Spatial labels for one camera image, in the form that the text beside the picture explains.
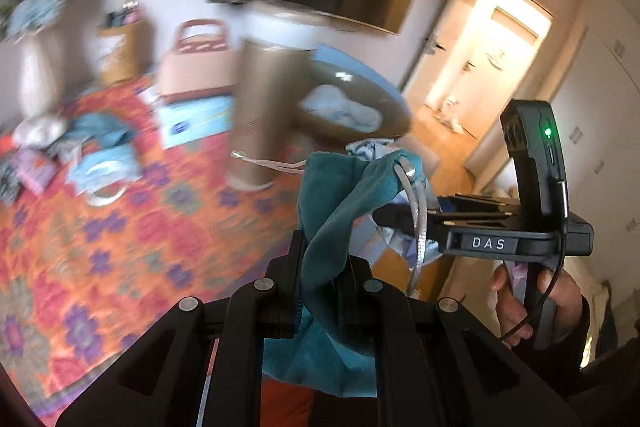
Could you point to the cardboard pen holder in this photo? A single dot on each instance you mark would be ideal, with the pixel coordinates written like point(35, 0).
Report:
point(122, 52)

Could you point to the white ribbed vase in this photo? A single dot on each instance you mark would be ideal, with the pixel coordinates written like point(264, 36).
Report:
point(40, 77)

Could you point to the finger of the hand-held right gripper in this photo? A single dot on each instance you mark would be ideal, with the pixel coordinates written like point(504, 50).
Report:
point(415, 222)
point(475, 201)

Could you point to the teal cloth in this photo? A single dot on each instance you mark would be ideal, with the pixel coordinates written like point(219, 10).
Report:
point(102, 129)

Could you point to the small white cloth item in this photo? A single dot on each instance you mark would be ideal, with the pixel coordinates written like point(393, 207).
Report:
point(37, 131)

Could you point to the doorway frame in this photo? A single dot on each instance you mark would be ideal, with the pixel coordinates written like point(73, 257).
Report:
point(500, 57)

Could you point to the pink basket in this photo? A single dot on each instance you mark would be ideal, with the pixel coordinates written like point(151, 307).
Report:
point(195, 74)

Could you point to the tall tan cylinder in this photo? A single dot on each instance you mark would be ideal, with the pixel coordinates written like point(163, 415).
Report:
point(265, 107)

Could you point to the blue flat box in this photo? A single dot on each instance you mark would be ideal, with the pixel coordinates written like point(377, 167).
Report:
point(195, 122)

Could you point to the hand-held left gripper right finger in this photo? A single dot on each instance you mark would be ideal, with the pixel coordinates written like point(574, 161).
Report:
point(361, 307)

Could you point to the light blue cloth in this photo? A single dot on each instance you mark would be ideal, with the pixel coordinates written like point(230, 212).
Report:
point(367, 148)

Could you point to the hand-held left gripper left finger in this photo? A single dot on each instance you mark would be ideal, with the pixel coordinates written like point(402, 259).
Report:
point(280, 302)

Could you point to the person's right forearm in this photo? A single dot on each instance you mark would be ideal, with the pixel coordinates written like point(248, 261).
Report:
point(605, 372)

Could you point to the floral orange tablecloth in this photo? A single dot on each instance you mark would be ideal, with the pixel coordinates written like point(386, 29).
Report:
point(125, 257)

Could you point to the white wardrobe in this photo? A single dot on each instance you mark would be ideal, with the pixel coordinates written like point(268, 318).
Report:
point(605, 82)

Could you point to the blue face mask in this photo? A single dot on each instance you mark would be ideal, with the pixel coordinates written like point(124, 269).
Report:
point(100, 169)

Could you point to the person's right hand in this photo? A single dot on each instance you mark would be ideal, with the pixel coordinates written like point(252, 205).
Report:
point(510, 307)

